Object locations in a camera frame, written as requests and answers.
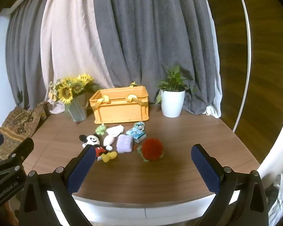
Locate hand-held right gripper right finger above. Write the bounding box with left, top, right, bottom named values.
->
left=191, top=144, right=269, bottom=226

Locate orange crate with yellow straps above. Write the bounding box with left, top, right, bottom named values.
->
left=89, top=82, right=149, bottom=125

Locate narrow grey curtain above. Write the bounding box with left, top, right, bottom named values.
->
left=5, top=3, right=53, bottom=110

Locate white hoop tube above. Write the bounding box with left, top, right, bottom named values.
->
left=232, top=0, right=253, bottom=133

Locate white grey cloth pile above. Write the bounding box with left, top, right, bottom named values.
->
left=265, top=172, right=283, bottom=224

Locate green pot with rope handle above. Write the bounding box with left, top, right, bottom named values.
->
left=48, top=74, right=102, bottom=105

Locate brown patterned cloth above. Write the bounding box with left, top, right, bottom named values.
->
left=0, top=101, right=50, bottom=160

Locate potted plant in white pot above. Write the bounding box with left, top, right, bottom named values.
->
left=156, top=65, right=196, bottom=118

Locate white paper napkin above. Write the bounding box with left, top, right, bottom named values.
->
left=106, top=125, right=125, bottom=137

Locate mouse plush toy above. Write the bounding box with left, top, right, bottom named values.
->
left=79, top=134, right=118, bottom=163

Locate pale green ribbed vase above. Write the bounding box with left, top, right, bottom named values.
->
left=65, top=94, right=89, bottom=122

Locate large grey curtain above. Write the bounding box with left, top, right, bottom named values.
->
left=92, top=0, right=218, bottom=116

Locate red fluffy ball toy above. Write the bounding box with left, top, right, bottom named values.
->
left=136, top=138, right=165, bottom=162

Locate white oblong plush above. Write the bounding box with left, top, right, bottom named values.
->
left=103, top=135, right=115, bottom=150

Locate white curtain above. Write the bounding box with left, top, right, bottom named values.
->
left=204, top=45, right=222, bottom=118

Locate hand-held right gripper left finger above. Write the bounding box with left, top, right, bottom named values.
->
left=18, top=145, right=96, bottom=226

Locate small blue printed box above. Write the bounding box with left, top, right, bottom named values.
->
left=126, top=127, right=147, bottom=143

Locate green frog toy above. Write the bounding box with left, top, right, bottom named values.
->
left=95, top=124, right=107, bottom=135

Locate beige curtain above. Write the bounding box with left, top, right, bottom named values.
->
left=40, top=0, right=114, bottom=115

